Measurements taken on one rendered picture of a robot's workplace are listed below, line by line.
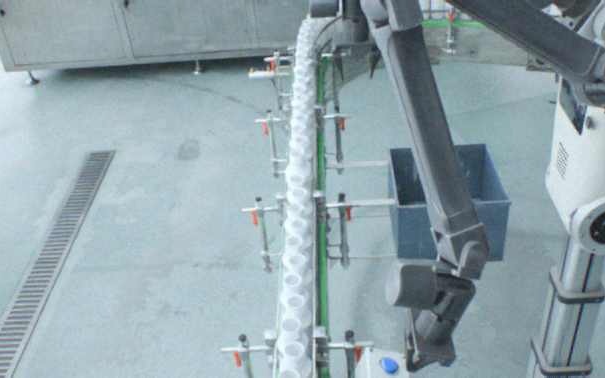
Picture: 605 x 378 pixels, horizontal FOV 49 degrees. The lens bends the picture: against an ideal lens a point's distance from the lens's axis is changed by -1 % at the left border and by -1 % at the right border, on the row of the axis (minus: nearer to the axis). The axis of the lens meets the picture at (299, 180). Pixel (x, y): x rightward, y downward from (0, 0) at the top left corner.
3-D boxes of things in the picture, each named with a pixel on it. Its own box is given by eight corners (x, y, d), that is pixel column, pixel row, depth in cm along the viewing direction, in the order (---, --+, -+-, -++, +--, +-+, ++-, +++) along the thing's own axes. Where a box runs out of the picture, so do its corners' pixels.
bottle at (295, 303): (322, 359, 135) (317, 301, 125) (299, 375, 132) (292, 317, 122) (304, 342, 139) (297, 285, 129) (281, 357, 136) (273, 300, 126)
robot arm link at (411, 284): (490, 244, 94) (463, 232, 103) (415, 232, 92) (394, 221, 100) (472, 324, 95) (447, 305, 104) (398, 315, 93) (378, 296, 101)
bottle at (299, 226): (302, 291, 151) (296, 236, 142) (285, 278, 155) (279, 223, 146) (321, 278, 154) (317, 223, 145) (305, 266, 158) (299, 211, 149)
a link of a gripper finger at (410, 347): (392, 378, 107) (412, 340, 102) (387, 344, 113) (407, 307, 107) (431, 386, 108) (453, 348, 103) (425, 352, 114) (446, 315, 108)
